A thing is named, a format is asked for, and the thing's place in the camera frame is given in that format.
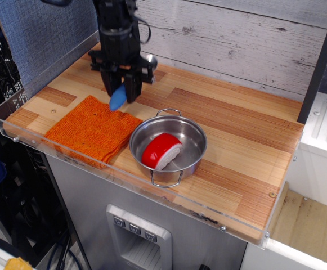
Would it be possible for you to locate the small steel pot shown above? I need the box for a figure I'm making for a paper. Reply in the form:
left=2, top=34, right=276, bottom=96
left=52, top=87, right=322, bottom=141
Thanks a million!
left=129, top=108, right=208, bottom=188

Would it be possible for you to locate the silver toy dishwasher cabinet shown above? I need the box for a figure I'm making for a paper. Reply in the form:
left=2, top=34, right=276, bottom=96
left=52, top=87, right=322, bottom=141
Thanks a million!
left=47, top=156, right=247, bottom=269

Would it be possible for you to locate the black vertical post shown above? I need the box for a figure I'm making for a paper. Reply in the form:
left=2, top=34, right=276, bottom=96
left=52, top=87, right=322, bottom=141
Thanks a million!
left=297, top=33, right=327, bottom=124

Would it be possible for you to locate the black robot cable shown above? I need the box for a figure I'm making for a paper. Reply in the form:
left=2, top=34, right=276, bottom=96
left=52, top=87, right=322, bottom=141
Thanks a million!
left=40, top=0, right=152, bottom=44

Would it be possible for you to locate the blue handled metal spoon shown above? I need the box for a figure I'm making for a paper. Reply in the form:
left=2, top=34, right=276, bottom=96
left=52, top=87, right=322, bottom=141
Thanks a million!
left=109, top=53, right=158, bottom=111

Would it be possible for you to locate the white toy sink unit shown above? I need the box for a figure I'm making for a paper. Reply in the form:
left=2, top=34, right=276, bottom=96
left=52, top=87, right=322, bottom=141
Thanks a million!
left=241, top=93, right=327, bottom=269

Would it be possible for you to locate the orange woven cloth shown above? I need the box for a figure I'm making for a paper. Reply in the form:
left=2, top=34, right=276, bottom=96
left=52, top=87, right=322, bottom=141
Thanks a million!
left=44, top=96, right=142, bottom=169

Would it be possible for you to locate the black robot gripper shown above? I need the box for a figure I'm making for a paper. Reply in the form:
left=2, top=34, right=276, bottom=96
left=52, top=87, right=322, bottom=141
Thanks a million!
left=88, top=26, right=143, bottom=103

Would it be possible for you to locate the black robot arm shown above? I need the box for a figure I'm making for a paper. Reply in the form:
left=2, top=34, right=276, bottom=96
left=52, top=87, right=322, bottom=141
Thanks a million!
left=88, top=1, right=158, bottom=103

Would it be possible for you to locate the clear acrylic table guard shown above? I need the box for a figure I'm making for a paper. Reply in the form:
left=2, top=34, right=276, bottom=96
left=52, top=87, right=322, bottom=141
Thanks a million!
left=0, top=39, right=301, bottom=250

